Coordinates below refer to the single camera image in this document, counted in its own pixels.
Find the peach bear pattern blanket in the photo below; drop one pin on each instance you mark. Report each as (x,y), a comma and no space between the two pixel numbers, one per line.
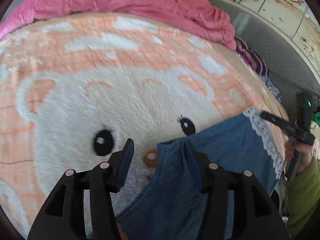
(74,89)

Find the blue denim pants lace trim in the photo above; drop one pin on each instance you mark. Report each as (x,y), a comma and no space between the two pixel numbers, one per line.
(171,206)

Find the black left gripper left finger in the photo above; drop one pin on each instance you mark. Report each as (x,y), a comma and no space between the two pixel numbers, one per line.
(62,214)

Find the blue floral pillow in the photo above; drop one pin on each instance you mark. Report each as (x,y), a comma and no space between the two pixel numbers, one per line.
(272,88)

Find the green sleeved right forearm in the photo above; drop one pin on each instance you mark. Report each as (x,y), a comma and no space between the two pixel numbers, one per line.
(303,195)

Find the blossom tree wall painting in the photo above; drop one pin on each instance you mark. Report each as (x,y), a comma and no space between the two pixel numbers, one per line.
(295,19)

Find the grey padded headboard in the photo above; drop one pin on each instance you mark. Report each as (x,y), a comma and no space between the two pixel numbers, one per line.
(291,72)

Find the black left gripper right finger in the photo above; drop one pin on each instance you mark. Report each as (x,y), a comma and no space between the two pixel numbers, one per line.
(236,199)

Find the purple striped pillow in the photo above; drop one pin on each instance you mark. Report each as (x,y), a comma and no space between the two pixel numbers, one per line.
(254,60)

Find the pink crumpled duvet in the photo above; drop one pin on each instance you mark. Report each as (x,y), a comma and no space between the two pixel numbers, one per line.
(198,17)

